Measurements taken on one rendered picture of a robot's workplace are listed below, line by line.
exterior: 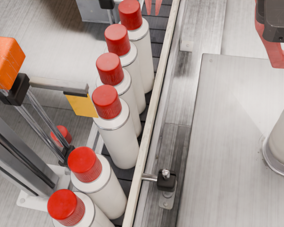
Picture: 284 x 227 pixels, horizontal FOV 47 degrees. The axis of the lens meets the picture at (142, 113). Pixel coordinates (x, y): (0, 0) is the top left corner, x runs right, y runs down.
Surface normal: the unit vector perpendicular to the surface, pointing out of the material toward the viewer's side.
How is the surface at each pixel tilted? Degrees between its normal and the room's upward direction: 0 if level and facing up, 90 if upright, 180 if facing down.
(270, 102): 0
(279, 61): 100
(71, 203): 2
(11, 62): 90
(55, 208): 2
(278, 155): 92
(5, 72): 90
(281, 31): 90
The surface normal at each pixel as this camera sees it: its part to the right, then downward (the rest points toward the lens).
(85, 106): -0.20, 0.87
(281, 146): -0.89, 0.42
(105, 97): -0.11, -0.53
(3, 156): 0.98, 0.13
